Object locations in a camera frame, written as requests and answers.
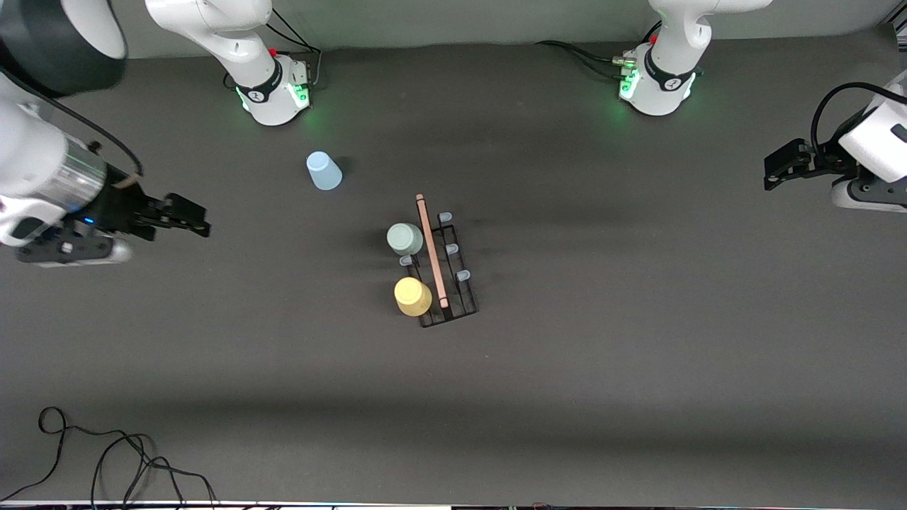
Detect pale green plastic cup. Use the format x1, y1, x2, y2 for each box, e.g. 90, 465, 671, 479
386, 222, 424, 257

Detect yellow plastic cup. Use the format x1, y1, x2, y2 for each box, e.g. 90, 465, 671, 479
394, 276, 433, 317

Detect black wire cup holder rack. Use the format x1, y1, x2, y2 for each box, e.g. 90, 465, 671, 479
398, 193, 480, 329

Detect light blue plastic cup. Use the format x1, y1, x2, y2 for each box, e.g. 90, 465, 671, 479
306, 151, 343, 191

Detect dark grey table mat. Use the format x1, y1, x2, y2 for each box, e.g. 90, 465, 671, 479
0, 32, 907, 505

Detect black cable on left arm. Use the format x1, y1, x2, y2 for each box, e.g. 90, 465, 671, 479
810, 81, 895, 157

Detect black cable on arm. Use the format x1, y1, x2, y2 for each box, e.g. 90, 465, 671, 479
810, 81, 895, 157
0, 64, 145, 178

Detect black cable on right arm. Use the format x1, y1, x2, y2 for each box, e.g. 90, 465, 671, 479
0, 64, 145, 178

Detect black cables at right arm base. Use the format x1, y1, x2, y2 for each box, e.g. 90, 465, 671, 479
264, 6, 324, 89

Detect black cables at arm base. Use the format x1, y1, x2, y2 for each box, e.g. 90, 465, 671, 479
264, 6, 324, 89
535, 20, 663, 80

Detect black loose cable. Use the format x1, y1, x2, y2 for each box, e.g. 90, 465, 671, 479
0, 406, 217, 508

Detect black cables at left arm base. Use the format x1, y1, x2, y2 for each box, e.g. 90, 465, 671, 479
535, 20, 663, 80

